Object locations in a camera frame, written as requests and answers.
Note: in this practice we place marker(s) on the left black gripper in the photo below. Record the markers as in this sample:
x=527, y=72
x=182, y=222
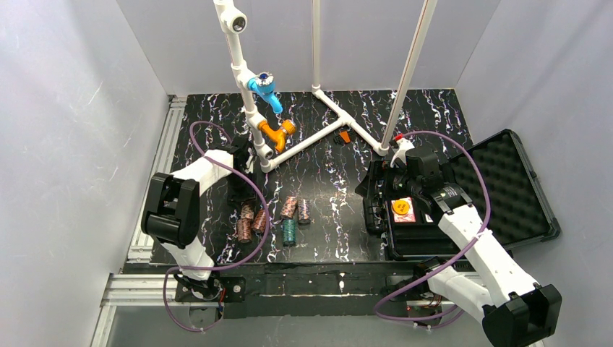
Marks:
x=240, y=190

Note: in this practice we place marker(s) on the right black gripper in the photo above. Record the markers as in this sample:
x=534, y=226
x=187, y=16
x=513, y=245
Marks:
x=400, y=174

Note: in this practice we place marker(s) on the red black chip stack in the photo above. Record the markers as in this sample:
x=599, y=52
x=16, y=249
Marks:
x=244, y=230
x=259, y=222
x=247, y=211

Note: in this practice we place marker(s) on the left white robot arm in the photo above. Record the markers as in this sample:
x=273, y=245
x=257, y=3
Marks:
x=172, y=213

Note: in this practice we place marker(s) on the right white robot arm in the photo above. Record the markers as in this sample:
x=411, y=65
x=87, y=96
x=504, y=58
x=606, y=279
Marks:
x=482, y=279

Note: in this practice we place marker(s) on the yellow big blind button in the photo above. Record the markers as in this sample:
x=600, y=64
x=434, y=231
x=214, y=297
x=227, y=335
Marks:
x=402, y=206

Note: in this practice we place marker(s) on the red card deck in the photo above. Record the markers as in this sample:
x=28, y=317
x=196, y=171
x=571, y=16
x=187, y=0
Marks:
x=409, y=218

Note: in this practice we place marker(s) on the orange white chip stack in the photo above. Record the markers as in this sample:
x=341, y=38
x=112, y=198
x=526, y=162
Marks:
x=289, y=207

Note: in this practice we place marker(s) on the small orange black clip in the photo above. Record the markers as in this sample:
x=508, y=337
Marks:
x=343, y=137

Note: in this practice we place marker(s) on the green blue chip stack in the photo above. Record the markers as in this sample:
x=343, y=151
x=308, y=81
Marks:
x=289, y=232

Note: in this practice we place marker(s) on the orange plastic faucet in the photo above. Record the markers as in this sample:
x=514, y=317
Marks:
x=280, y=135

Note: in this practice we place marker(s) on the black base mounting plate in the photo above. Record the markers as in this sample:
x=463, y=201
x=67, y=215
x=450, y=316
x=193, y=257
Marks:
x=308, y=289

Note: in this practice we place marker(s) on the blue plastic faucet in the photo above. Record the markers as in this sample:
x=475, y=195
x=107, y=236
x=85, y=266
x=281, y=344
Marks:
x=263, y=84

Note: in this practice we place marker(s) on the black poker carrying case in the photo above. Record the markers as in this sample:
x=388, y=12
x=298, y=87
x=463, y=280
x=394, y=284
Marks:
x=520, y=213

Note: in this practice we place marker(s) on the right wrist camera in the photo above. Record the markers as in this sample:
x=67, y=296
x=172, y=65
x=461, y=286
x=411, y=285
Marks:
x=400, y=146

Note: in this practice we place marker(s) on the aluminium frame rail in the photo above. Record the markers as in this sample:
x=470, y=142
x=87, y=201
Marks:
x=139, y=283

